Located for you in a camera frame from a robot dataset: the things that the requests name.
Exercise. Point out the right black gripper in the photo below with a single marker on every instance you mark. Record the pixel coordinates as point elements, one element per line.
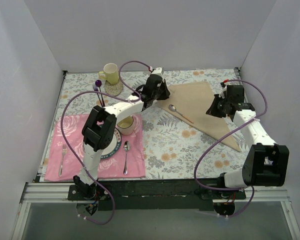
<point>215,108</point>

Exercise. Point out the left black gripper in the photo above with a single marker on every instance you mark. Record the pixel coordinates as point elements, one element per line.
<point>162,90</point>

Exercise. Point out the beige cloth napkin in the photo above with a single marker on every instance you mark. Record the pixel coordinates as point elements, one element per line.
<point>193,100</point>

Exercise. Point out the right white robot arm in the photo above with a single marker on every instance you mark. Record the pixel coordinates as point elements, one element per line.
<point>266,162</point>

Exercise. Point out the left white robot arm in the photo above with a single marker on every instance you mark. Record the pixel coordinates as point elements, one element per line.
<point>100,125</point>

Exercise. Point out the round woven coaster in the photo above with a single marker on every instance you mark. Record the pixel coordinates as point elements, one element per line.
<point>113,89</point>

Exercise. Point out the cream mug dark rim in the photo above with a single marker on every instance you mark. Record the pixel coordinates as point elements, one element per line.
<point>126,126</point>

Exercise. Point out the yellow mug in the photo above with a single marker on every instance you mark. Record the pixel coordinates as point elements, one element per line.
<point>110,73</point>

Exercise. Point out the floral tablecloth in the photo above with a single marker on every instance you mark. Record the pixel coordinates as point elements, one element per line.
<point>161,147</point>

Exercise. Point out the purple plastic fork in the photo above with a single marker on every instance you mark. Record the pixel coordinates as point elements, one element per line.
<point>95,88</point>

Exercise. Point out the silver metal spoon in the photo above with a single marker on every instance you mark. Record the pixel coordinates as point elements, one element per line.
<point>127,147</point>

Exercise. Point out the white plate teal rim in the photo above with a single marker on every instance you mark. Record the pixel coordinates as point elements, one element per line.
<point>106,153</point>

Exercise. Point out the silver metal fork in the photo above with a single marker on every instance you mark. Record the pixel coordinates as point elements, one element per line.
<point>64,152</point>

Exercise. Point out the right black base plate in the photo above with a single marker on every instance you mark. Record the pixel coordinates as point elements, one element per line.
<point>209,194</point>

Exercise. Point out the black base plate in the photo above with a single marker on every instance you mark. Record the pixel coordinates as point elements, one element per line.
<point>92,193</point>
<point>209,194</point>

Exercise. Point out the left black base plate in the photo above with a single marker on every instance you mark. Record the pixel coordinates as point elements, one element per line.
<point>92,193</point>

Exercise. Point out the aluminium frame rail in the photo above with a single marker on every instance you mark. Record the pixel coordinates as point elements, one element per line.
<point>58,192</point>

